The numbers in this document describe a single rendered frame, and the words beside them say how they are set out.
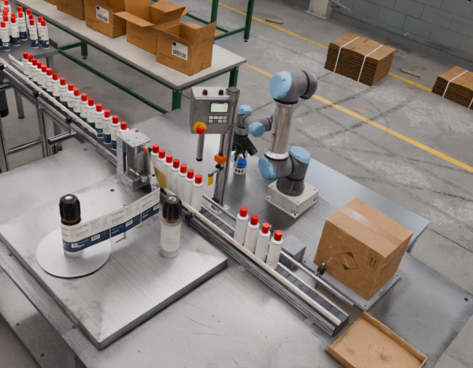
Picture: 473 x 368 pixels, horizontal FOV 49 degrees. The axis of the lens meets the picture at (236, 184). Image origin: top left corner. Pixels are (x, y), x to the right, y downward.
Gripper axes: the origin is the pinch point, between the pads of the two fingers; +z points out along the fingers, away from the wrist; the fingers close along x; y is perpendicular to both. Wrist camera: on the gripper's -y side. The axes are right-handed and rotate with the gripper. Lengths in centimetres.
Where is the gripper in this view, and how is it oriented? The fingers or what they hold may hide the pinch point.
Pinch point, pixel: (240, 163)
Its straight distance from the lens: 289.4
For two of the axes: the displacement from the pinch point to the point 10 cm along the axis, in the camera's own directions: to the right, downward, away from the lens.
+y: -7.6, -4.6, 4.6
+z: -1.2, 7.9, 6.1
